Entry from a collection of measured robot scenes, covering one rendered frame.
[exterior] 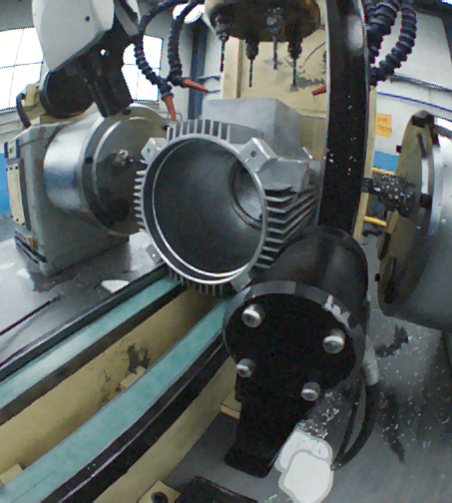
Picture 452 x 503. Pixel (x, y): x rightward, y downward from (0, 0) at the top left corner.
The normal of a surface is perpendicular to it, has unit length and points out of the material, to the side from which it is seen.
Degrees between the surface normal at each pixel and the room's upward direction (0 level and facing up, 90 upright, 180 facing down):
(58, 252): 90
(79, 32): 120
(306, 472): 0
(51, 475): 0
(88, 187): 90
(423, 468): 0
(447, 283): 103
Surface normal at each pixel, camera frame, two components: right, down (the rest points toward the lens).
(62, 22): -0.44, 0.75
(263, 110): -0.51, 0.33
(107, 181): 0.87, 0.24
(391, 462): 0.04, -0.91
